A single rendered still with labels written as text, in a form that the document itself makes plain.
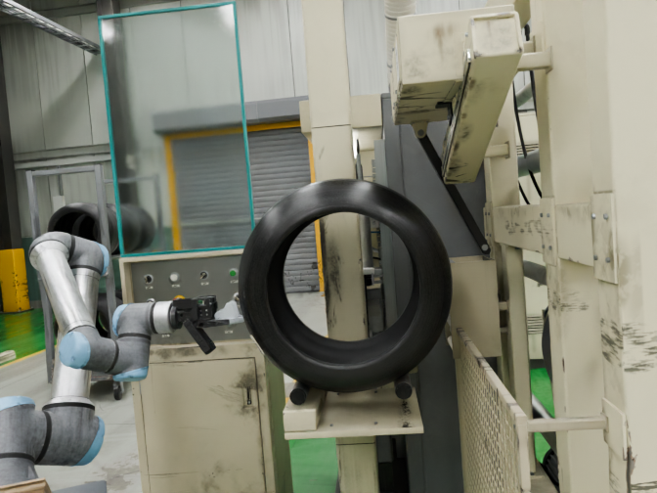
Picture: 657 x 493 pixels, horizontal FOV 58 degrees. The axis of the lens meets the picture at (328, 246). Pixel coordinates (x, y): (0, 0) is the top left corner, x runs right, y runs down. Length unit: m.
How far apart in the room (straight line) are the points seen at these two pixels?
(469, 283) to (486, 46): 0.85
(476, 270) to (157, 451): 1.47
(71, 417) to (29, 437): 0.13
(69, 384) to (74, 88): 11.00
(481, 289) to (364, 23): 9.61
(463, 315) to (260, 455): 1.06
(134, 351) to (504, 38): 1.21
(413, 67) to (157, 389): 1.69
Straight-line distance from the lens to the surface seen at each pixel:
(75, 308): 1.80
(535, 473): 2.08
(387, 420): 1.71
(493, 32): 1.27
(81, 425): 1.98
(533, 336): 5.16
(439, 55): 1.35
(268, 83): 11.31
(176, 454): 2.60
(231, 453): 2.54
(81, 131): 12.60
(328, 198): 1.54
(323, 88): 1.96
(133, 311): 1.78
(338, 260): 1.93
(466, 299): 1.89
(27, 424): 1.91
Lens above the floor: 1.37
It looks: 3 degrees down
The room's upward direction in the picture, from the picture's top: 5 degrees counter-clockwise
